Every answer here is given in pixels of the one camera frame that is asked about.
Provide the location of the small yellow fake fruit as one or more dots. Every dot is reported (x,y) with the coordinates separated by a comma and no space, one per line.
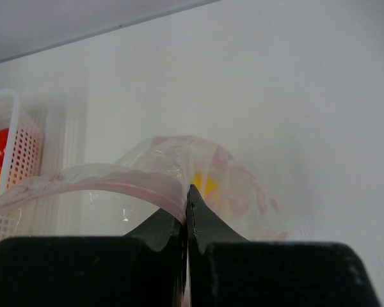
(209,190)

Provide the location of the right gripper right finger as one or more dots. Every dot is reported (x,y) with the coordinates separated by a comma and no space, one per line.
(226,269)

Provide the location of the clear zip top bag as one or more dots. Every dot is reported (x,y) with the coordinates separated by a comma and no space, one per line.
(160,171)

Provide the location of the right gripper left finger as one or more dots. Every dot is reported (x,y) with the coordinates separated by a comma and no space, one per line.
(141,268)

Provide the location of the white plastic basket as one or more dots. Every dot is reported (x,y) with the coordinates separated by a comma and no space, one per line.
(46,135)

